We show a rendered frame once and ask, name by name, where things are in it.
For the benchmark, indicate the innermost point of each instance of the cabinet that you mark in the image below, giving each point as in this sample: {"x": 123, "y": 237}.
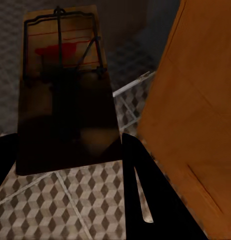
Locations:
{"x": 186, "y": 118}

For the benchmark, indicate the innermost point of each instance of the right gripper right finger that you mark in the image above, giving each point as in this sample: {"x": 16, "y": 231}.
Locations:
{"x": 171, "y": 218}

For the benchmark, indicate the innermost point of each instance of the mousetrap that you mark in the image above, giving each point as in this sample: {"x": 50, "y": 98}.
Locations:
{"x": 66, "y": 111}

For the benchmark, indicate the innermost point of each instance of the door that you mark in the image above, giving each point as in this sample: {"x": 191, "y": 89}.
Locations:
{"x": 134, "y": 34}

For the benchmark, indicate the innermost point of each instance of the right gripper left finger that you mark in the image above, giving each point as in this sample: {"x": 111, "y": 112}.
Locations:
{"x": 8, "y": 154}

